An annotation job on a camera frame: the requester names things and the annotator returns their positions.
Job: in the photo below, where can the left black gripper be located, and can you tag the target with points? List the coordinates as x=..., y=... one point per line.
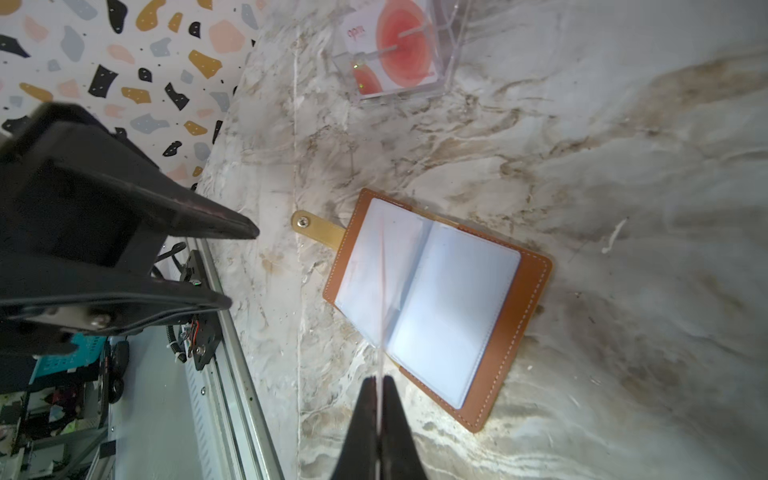
x=83, y=214

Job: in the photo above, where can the clear plastic card box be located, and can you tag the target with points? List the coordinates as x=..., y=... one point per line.
x=449, y=19

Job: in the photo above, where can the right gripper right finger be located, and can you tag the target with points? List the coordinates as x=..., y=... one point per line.
x=398, y=455

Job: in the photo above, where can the brown leather card holder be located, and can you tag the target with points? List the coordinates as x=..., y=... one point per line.
x=459, y=300

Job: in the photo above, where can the aluminium mounting rail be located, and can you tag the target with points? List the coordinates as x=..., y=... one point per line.
x=231, y=430

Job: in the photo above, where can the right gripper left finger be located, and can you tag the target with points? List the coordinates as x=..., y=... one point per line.
x=359, y=456

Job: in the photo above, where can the white red credit card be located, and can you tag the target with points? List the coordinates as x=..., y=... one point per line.
x=380, y=349
x=390, y=47

